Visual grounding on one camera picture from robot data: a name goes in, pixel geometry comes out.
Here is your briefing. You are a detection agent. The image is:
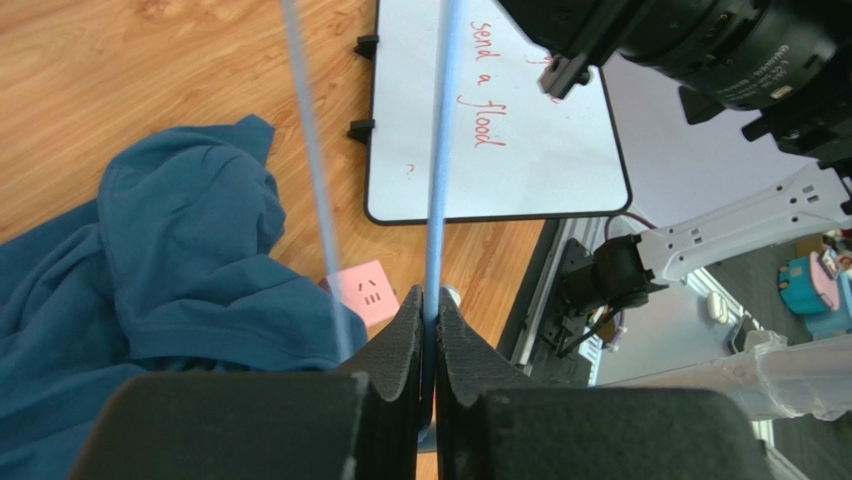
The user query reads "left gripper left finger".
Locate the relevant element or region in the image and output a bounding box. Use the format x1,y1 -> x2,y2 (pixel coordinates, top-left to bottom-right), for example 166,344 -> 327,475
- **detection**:
71,287 -> 423,479

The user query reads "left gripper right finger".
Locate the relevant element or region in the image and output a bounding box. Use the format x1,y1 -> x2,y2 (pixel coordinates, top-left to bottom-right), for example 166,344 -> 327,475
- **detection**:
435,293 -> 771,479

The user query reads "dark blue t shirt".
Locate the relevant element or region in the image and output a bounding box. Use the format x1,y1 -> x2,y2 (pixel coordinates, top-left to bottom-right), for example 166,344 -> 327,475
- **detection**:
1,115 -> 367,479

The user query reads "light blue wire hanger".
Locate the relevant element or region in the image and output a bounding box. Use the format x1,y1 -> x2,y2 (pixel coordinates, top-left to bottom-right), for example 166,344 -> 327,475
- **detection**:
280,1 -> 466,453

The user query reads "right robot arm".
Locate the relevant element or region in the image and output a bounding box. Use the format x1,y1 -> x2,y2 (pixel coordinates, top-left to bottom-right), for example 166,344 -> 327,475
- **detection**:
502,1 -> 851,327

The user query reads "pink power adapter cube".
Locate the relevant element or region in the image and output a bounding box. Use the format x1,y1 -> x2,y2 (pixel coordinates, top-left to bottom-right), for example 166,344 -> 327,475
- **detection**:
319,260 -> 400,328

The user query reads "white dry erase board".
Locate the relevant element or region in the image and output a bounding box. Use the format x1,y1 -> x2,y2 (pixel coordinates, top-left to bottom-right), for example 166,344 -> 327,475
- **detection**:
349,1 -> 632,225

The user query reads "silver clothes rack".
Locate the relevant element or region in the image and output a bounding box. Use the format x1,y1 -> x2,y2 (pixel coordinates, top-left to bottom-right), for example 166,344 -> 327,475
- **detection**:
439,284 -> 852,422

